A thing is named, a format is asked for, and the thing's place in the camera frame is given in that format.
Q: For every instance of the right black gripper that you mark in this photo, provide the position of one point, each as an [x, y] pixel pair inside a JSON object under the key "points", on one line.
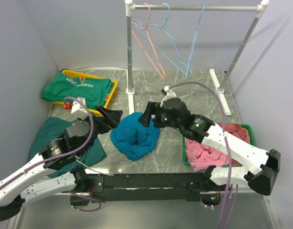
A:
{"points": [[152, 108]]}

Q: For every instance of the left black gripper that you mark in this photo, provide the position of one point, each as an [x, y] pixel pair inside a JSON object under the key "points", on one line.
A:
{"points": [[111, 119]]}

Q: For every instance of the blue t shirt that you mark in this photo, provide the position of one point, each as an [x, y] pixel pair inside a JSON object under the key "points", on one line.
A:
{"points": [[133, 139]]}

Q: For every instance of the blue wire hanger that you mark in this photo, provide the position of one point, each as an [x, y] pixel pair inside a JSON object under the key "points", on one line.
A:
{"points": [[193, 43], [164, 28]]}

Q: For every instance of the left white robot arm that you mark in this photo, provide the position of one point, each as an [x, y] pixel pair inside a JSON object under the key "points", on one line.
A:
{"points": [[25, 186]]}

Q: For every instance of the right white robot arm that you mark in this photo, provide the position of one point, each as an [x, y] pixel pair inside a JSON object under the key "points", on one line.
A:
{"points": [[259, 168]]}

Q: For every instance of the green printed t shirt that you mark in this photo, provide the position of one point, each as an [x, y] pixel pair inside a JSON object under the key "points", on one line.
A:
{"points": [[77, 89]]}

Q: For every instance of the pink t shirt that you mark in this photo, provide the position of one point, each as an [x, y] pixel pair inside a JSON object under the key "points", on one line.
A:
{"points": [[201, 156]]}

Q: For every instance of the salmon red t shirt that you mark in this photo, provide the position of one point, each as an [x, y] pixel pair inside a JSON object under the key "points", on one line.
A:
{"points": [[238, 131]]}

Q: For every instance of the yellow plastic tray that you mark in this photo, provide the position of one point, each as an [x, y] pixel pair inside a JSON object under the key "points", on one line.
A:
{"points": [[110, 95]]}

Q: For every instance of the dark green cloth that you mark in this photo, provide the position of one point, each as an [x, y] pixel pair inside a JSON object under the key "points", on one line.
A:
{"points": [[50, 142]]}

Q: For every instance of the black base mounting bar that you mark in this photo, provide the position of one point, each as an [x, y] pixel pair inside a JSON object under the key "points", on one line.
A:
{"points": [[139, 187]]}

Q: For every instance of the green plastic tray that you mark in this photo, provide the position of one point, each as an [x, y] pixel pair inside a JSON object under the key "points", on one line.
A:
{"points": [[243, 125]]}

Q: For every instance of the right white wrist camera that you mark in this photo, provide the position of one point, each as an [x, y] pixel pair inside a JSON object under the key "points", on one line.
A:
{"points": [[168, 93]]}

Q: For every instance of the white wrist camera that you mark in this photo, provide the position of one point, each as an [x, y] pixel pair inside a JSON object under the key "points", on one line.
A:
{"points": [[76, 109], [168, 93]]}

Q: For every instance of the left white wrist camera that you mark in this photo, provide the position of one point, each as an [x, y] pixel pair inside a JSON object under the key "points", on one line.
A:
{"points": [[76, 109]]}

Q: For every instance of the pink wire hanger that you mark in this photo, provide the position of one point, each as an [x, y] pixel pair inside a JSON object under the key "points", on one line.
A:
{"points": [[157, 65]]}

